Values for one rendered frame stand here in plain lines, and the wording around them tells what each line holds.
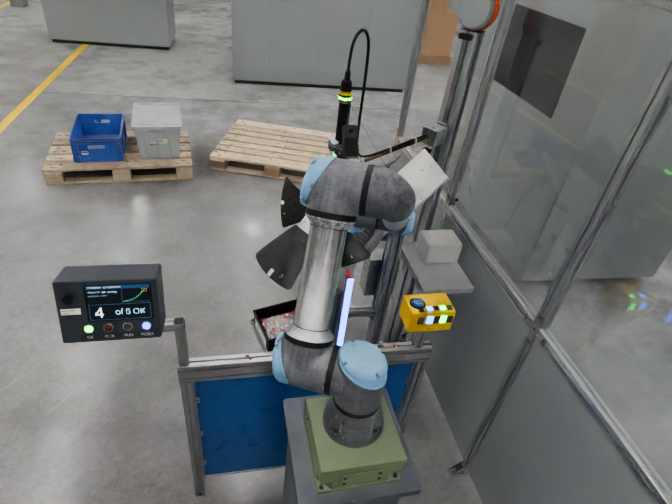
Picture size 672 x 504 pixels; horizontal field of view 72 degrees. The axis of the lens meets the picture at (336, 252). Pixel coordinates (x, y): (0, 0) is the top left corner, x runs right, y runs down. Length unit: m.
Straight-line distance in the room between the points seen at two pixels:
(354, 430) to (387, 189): 0.56
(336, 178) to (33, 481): 2.02
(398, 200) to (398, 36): 6.43
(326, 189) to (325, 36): 6.19
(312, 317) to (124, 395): 1.80
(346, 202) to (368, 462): 0.60
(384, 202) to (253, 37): 6.16
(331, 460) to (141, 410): 1.62
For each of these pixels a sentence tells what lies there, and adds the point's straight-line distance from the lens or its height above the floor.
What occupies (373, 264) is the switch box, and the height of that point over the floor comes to 0.82.
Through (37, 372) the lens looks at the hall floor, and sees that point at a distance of 2.97.
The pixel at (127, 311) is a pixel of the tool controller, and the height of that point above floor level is 1.16.
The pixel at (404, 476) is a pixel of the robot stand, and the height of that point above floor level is 1.00.
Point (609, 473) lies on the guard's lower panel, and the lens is 1.71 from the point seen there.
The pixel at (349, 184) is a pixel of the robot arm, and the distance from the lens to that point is 0.98.
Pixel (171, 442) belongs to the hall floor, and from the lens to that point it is 2.51.
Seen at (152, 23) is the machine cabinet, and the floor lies 0.39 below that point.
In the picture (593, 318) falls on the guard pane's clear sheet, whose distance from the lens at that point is 1.64.
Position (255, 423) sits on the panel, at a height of 0.47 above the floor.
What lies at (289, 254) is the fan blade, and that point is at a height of 1.02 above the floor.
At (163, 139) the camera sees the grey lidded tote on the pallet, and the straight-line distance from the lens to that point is 4.47.
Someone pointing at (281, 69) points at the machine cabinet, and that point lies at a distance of 7.15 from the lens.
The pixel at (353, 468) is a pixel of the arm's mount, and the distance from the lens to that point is 1.17.
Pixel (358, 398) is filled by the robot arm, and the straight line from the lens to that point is 1.08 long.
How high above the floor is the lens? 2.11
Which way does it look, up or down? 36 degrees down
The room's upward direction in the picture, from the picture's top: 8 degrees clockwise
